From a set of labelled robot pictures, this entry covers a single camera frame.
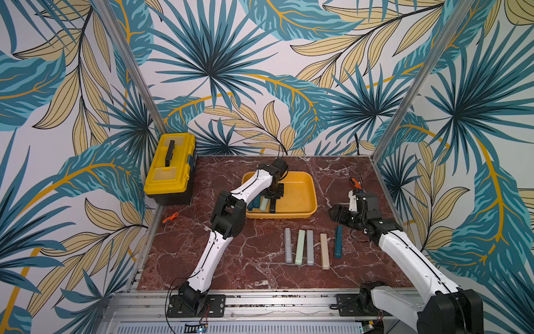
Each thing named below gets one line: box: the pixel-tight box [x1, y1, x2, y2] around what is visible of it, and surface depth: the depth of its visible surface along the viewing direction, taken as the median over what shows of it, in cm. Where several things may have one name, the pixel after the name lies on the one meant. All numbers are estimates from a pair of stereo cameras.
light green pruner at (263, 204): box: [259, 196, 269, 212], surface depth 99 cm
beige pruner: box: [319, 233, 330, 270], surface depth 86 cm
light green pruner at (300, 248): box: [294, 229, 306, 266], surface depth 86 cm
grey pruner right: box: [305, 229, 315, 267], surface depth 87 cm
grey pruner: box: [284, 227, 293, 264], surface depth 87 cm
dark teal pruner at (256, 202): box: [252, 194, 261, 209], surface depth 100 cm
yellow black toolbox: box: [143, 132, 197, 206], surface depth 93 cm
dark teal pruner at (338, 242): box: [334, 225, 343, 259], surface depth 87 cm
